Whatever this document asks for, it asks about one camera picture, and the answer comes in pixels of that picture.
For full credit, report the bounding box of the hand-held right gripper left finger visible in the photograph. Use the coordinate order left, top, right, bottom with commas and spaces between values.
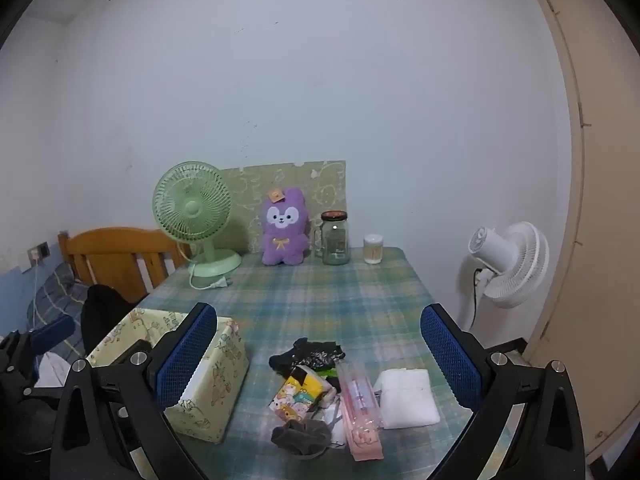
50, 302, 218, 480

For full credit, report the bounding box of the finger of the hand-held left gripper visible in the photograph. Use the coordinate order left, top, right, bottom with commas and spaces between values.
30, 315, 76, 356
0, 331, 34, 401

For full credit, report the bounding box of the blue plaid pillow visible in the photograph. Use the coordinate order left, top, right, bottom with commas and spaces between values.
25, 260, 93, 356

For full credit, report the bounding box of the yellow printed storage box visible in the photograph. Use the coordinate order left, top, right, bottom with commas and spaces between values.
85, 307, 250, 445

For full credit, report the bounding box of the white standing fan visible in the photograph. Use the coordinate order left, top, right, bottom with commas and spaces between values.
467, 221, 550, 333

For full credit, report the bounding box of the plaid tablecloth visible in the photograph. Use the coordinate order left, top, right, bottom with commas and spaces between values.
97, 246, 526, 480

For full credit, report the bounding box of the green desk fan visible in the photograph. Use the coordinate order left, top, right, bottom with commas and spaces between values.
151, 161, 243, 278

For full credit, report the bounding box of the pink transparent case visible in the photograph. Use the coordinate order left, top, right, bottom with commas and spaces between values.
334, 360, 386, 461

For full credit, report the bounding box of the green fan cord with plug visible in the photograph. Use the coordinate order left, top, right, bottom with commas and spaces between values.
188, 255, 233, 291

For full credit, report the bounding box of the white towel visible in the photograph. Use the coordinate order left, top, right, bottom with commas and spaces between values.
374, 367, 442, 430

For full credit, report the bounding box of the black jacket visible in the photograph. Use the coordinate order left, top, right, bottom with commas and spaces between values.
80, 284, 137, 356

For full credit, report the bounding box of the glass jar mug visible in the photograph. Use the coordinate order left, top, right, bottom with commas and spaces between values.
312, 211, 350, 266

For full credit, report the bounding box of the beige door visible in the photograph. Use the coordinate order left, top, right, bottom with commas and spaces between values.
522, 0, 640, 466

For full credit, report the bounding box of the white charger cable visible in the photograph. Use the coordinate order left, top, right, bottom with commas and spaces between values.
30, 260, 41, 331

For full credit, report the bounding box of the wooden bed headboard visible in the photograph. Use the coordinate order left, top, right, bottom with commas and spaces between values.
57, 227, 193, 303

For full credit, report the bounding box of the white cloth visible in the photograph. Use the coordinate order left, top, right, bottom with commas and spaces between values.
34, 351, 72, 388

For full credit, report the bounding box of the green patterned board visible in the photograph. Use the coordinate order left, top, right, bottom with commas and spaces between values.
220, 160, 347, 256

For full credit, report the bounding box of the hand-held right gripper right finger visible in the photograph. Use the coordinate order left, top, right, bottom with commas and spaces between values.
420, 303, 586, 480

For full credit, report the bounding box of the cartoon print tissue pack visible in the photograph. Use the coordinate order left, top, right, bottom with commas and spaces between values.
271, 365, 337, 422

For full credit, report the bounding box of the grey sock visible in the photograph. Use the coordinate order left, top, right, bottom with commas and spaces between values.
271, 419, 333, 461

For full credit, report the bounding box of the cotton swab container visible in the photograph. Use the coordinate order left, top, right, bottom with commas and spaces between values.
363, 234, 385, 265

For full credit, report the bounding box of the purple plush toy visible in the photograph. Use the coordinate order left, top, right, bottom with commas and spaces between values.
260, 187, 311, 267

